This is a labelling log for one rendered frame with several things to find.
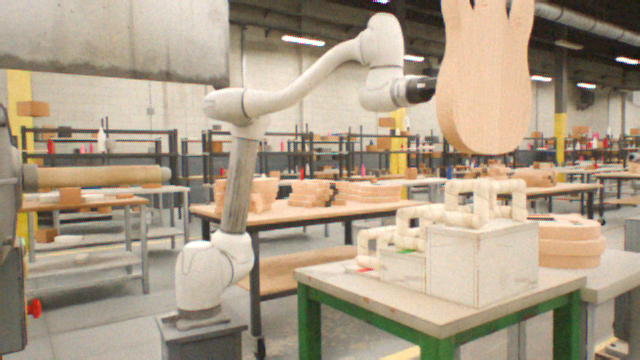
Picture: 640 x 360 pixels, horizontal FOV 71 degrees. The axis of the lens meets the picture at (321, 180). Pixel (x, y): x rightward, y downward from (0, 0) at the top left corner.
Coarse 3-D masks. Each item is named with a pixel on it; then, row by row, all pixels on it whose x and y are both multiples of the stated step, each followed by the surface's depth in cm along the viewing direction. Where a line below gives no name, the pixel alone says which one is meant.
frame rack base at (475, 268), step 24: (432, 240) 109; (456, 240) 104; (480, 240) 100; (504, 240) 106; (528, 240) 113; (432, 264) 110; (456, 264) 104; (480, 264) 100; (504, 264) 106; (528, 264) 113; (432, 288) 110; (456, 288) 105; (480, 288) 101; (504, 288) 107; (528, 288) 114
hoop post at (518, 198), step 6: (516, 192) 113; (522, 192) 113; (516, 198) 113; (522, 198) 113; (516, 204) 113; (522, 204) 113; (516, 210) 113; (522, 210) 113; (516, 216) 114; (522, 216) 113; (516, 222) 114; (522, 222) 113
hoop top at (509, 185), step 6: (498, 180) 108; (504, 180) 109; (510, 180) 110; (516, 180) 112; (522, 180) 113; (474, 186) 104; (480, 186) 103; (486, 186) 103; (492, 186) 104; (498, 186) 106; (504, 186) 107; (510, 186) 109; (516, 186) 110; (522, 186) 112; (492, 192) 105; (498, 192) 106; (504, 192) 109
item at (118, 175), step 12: (48, 168) 69; (60, 168) 70; (72, 168) 71; (84, 168) 72; (96, 168) 73; (108, 168) 73; (120, 168) 74; (132, 168) 75; (144, 168) 77; (156, 168) 78; (48, 180) 68; (60, 180) 69; (72, 180) 70; (84, 180) 71; (96, 180) 72; (108, 180) 73; (120, 180) 74; (132, 180) 75; (144, 180) 76; (156, 180) 78
